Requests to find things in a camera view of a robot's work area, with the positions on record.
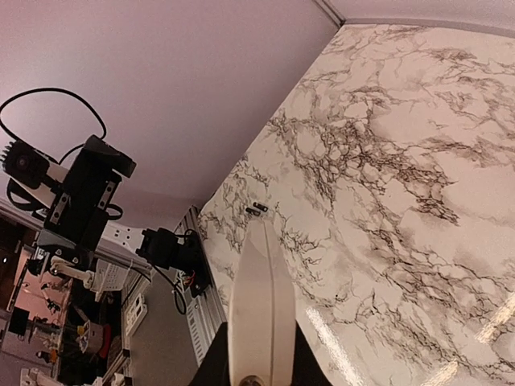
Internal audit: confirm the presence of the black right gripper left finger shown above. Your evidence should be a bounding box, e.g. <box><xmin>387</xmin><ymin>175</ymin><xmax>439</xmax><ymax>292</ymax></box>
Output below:
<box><xmin>189</xmin><ymin>322</ymin><xmax>231</xmax><ymax>386</ymax></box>

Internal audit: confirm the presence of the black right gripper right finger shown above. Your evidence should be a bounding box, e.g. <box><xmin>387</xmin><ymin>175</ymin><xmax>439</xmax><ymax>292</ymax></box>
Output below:
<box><xmin>291</xmin><ymin>322</ymin><xmax>332</xmax><ymax>386</ymax></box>

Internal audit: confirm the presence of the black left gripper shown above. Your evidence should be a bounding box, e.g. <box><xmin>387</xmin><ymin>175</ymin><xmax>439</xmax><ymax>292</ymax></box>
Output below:
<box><xmin>35</xmin><ymin>135</ymin><xmax>136</xmax><ymax>258</ymax></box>

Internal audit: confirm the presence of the white remote control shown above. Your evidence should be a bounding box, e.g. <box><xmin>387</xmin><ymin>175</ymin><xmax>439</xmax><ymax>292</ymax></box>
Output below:
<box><xmin>228</xmin><ymin>219</ymin><xmax>296</xmax><ymax>385</ymax></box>

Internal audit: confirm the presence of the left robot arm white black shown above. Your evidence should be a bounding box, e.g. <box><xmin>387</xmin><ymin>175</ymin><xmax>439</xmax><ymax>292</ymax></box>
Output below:
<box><xmin>11</xmin><ymin>135</ymin><xmax>211</xmax><ymax>296</ymax></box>

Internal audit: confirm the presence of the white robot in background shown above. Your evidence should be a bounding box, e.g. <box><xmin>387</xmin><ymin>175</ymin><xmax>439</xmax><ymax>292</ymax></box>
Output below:
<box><xmin>50</xmin><ymin>257</ymin><xmax>129</xmax><ymax>302</ymax></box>

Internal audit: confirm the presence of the aluminium front table rail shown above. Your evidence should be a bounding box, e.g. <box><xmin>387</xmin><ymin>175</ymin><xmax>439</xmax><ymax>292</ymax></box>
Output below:
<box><xmin>175</xmin><ymin>206</ymin><xmax>226</xmax><ymax>364</ymax></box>

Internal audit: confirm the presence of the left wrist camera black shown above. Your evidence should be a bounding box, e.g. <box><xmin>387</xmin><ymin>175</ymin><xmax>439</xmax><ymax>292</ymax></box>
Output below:
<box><xmin>1</xmin><ymin>141</ymin><xmax>50</xmax><ymax>189</ymax></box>

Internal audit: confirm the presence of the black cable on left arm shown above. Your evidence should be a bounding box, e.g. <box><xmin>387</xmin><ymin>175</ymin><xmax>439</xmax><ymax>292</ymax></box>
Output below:
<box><xmin>0</xmin><ymin>87</ymin><xmax>108</xmax><ymax>162</ymax></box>

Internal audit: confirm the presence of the aluminium corner post right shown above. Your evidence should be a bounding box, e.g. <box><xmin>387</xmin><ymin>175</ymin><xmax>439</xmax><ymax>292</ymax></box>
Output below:
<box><xmin>313</xmin><ymin>0</ymin><xmax>346</xmax><ymax>28</ymax></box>

